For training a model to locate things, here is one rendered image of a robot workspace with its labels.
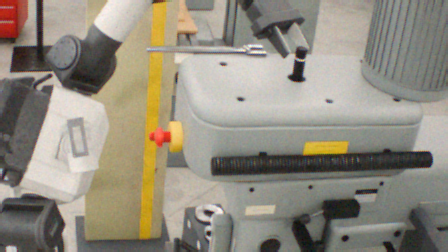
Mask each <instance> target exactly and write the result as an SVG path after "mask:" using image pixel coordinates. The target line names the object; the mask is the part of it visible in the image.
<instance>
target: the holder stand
mask: <svg viewBox="0 0 448 252"><path fill-rule="evenodd" d="M212 213H216V214H221V213H226V212H225V210H224V209H223V207H222V205H221V204H212V205H201V206H195V207H187V208H185V214H184V224H183V233H182V240H183V241H185V242H186V243H187V244H190V245H191V246H192V247H194V248H195V249H197V250H198V251H200V252H208V250H209V242H210V236H209V237H207V236H206V230H211V228H212V227H211V216H212Z"/></svg>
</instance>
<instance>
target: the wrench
mask: <svg viewBox="0 0 448 252"><path fill-rule="evenodd" d="M262 49H263V46H262V45H248V46H243V47H227V46H147V52H148V53H246V55H247V56H267V54H266V52H262ZM251 50H258V51H251Z"/></svg>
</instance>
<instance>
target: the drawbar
mask: <svg viewBox="0 0 448 252"><path fill-rule="evenodd" d="M295 57H296V58H297V59H299V60H304V59H306V57H307V49H306V47H303V46H298V47H297V50H296V55H295ZM305 62H306V60H305V61H304V62H301V61H297V60H296V59H295V60H294V64H293V74H292V79H291V81H293V82H296V83H302V80H303V75H304V74H303V71H304V66H305Z"/></svg>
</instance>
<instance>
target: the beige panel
mask: <svg viewBox="0 0 448 252"><path fill-rule="evenodd" d="M108 1H109V0H86V25H85V37H86V35H87V33H88V30H89V28H90V26H91V25H92V23H93V22H94V21H95V20H96V18H97V17H98V15H99V14H100V12H101V10H102V9H103V8H104V6H105V5H106V3H107V2H108ZM179 5H180V0H174V1H171V2H169V1H166V2H160V3H155V4H151V5H150V7H149V8H148V9H147V11H146V12H145V13H144V14H143V16H142V17H141V18H140V20H139V21H138V23H137V24H136V26H135V27H134V29H133V30H132V32H131V33H129V35H128V36H127V38H126V39H125V41H124V42H123V43H122V45H121V46H120V47H119V48H118V50H117V51H116V59H117V64H116V69H115V72H114V73H113V75H112V76H111V79H110V80H109V81H108V82H107V83H106V85H105V86H104V87H103V88H102V89H101V90H100V91H99V92H98V93H97V94H93V95H92V97H91V99H92V100H94V101H96V102H99V103H101V104H103V105H104V106H105V109H106V110H105V112H106V116H107V119H108V123H109V129H108V132H107V135H106V138H105V141H104V144H103V149H102V152H101V155H100V158H99V161H98V165H99V168H97V169H95V172H94V175H93V178H92V181H91V184H90V189H89V190H88V192H87V193H86V194H85V195H84V216H77V215H75V232H76V242H77V251H78V252H165V244H166V242H170V240H169V235H168V231H167V223H166V219H165V215H164V213H163V207H164V194H165V171H166V158H167V147H168V143H163V147H162V148H159V147H157V145H156V144H155V141H150V140H149V133H150V132H155V130H156V129H157V127H159V126H162V128H163V131H167V130H168V124H169V123H170V110H171V99H172V86H173V75H174V63H175V53H148V52H147V46H176V40H177V28H178V17H179Z"/></svg>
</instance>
